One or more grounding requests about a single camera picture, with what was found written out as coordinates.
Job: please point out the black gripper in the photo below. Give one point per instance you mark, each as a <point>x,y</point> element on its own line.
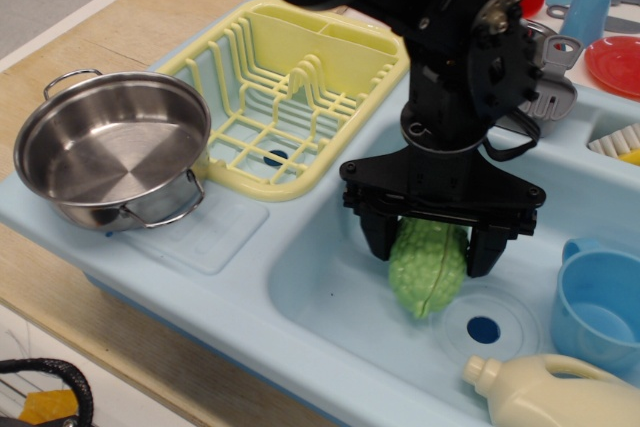
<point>464,189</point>

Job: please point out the green bumpy toy squash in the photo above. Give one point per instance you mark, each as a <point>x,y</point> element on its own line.
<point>427,265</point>

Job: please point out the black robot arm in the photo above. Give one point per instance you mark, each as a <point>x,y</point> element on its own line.
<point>471,64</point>

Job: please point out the stainless steel pot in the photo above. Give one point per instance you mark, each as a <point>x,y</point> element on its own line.
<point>117,151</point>

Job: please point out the light blue toy sink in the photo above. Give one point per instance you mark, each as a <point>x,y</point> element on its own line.
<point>291,291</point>

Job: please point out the blue plastic cup in sink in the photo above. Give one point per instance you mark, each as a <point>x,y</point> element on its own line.
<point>595,313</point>

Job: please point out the cream detergent bottle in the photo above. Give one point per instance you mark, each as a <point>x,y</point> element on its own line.
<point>552,390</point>

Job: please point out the grey toy faucet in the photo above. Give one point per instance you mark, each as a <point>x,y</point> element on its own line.
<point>555,55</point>

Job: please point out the yellow plastic dish rack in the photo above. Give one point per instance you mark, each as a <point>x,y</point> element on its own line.
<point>287,91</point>

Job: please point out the white yellow sponge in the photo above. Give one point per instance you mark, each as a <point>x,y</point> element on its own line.
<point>623,144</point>

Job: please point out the red plastic plate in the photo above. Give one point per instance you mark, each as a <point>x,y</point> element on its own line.
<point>613,62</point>

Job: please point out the grey toy spatula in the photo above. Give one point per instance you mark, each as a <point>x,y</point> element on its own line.
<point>557,11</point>

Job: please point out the blue upside-down cup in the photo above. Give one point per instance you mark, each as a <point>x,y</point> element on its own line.
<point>585,20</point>

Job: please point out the grey toy knife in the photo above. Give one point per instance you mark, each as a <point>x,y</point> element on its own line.
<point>622,26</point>

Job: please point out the yellow tape piece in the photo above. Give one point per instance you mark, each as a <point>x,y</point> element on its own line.
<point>48,406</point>

